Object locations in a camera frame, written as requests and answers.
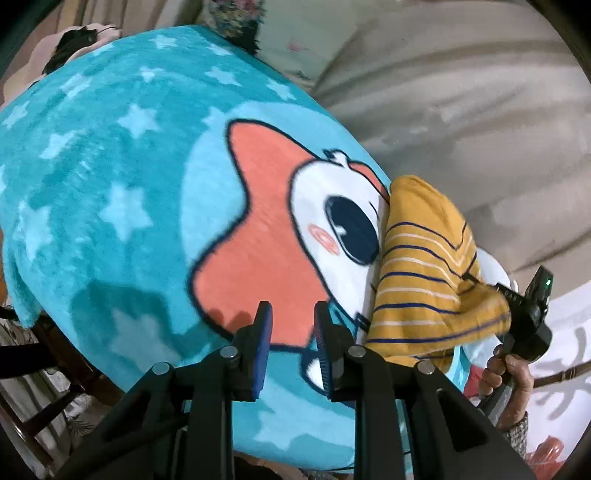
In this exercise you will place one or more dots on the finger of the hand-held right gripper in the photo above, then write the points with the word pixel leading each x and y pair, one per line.
pixel 501 290

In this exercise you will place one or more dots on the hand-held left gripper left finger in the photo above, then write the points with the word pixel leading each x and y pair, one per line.
pixel 263 355

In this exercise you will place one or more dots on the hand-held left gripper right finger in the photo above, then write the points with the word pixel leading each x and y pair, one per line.
pixel 323 355

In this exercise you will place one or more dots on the yellow striped sweater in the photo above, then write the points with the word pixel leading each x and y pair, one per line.
pixel 425 277

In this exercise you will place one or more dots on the person's right forearm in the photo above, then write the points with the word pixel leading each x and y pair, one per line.
pixel 517 436

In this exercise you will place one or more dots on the person's right hand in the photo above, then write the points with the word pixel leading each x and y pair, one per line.
pixel 517 383

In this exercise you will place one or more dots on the wooden bar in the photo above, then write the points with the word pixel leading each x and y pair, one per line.
pixel 563 373

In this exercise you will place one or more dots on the red plastic bag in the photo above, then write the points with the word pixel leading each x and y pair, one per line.
pixel 547 452

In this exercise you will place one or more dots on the beige sheet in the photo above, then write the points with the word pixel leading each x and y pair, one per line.
pixel 461 92

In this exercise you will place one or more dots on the teal star printed blanket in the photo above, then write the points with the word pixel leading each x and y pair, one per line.
pixel 115 207

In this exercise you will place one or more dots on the dark wooden chair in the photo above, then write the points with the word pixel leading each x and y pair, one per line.
pixel 55 383

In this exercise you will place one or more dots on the dark cloth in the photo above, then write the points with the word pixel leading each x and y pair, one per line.
pixel 78 46

